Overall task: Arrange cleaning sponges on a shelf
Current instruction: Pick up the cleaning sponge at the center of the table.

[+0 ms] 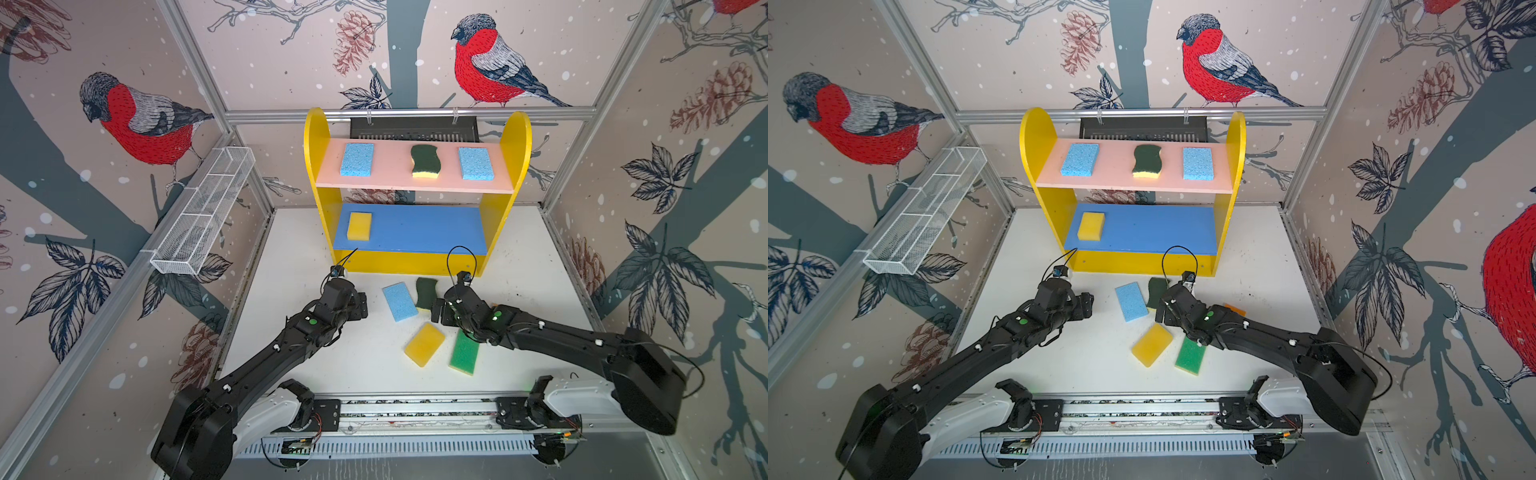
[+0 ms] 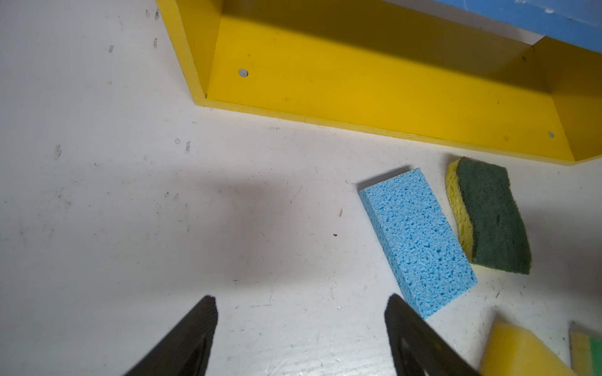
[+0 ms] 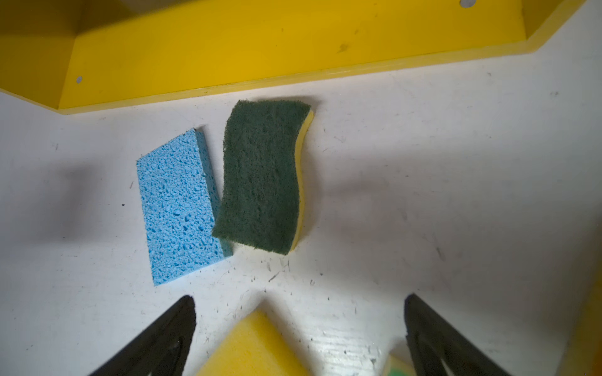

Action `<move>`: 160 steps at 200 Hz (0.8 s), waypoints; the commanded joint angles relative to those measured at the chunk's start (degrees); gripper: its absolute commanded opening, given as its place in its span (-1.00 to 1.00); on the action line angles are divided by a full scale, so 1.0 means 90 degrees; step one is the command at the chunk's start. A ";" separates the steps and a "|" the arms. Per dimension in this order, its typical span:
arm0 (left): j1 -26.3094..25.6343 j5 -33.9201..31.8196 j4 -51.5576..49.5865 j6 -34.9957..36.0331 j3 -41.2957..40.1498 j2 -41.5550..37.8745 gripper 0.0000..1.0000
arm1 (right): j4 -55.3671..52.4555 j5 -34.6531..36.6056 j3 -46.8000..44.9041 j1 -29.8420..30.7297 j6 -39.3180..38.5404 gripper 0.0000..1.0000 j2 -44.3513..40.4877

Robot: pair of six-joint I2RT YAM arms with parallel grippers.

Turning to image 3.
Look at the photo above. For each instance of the light blue sponge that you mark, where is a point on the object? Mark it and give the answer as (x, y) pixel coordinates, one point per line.
(180, 204)

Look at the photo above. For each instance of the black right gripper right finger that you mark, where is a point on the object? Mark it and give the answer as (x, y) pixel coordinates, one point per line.
(437, 347)

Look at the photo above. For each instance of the yellow orange sponge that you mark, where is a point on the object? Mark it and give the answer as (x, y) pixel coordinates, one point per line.
(254, 347)

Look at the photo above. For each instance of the green yellow scouring sponge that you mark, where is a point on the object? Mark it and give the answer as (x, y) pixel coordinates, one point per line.
(263, 198)

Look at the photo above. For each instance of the yellow shelf unit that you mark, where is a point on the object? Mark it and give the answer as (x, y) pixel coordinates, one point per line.
(79, 56)

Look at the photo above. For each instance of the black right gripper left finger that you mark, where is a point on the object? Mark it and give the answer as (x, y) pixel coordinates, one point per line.
(161, 349)

